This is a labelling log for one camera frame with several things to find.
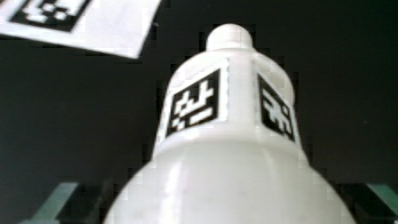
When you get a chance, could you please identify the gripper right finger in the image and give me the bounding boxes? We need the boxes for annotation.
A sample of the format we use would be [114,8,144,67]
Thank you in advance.
[340,183,398,224]

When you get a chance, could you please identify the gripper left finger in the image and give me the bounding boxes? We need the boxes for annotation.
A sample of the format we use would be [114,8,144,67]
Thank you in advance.
[20,182,112,224]

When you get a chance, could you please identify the white lamp bulb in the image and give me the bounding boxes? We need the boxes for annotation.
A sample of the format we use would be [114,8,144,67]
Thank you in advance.
[103,24,358,224]

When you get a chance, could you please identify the white marker sheet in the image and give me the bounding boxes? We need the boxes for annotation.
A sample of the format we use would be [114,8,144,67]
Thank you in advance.
[0,0,162,59]

